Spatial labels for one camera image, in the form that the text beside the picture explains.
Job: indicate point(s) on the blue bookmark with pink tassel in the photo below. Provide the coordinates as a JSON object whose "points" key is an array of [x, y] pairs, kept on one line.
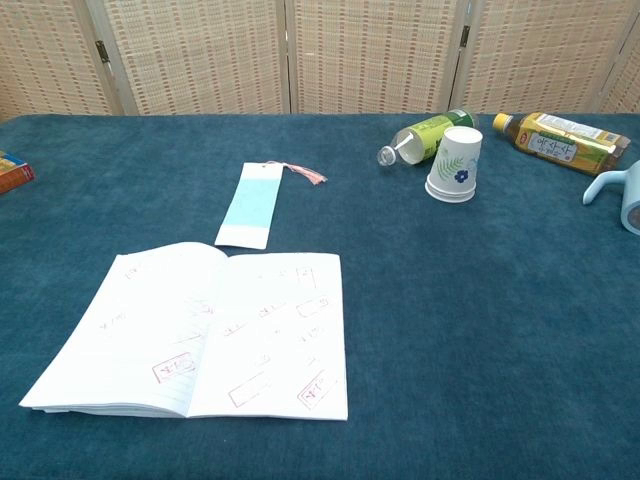
{"points": [[250, 205]]}

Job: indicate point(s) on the white notebook with orange spine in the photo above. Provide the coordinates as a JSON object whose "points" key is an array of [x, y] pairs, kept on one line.
{"points": [[150, 325]]}

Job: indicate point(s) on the floral white paper cup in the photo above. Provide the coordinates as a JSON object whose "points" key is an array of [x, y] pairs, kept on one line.
{"points": [[455, 165]]}

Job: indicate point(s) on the green label plastic bottle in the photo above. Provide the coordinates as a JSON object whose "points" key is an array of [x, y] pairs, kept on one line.
{"points": [[430, 131]]}

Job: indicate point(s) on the teal table cloth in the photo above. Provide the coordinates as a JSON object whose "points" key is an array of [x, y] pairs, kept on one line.
{"points": [[450, 325]]}

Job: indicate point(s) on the woven bamboo folding screen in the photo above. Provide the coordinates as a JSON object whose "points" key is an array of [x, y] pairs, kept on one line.
{"points": [[200, 50]]}

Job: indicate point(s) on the dark metal screen hinge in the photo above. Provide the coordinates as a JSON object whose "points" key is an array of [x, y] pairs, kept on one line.
{"points": [[465, 36], [102, 51]]}

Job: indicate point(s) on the yellow label tea bottle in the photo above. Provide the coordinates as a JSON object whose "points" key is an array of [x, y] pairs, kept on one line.
{"points": [[560, 142]]}

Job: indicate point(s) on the colourful orange cardboard box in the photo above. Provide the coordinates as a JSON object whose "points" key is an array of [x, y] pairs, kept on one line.
{"points": [[12, 175]]}

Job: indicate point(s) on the light blue plastic mug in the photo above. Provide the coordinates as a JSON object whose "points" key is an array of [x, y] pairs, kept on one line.
{"points": [[632, 195]]}

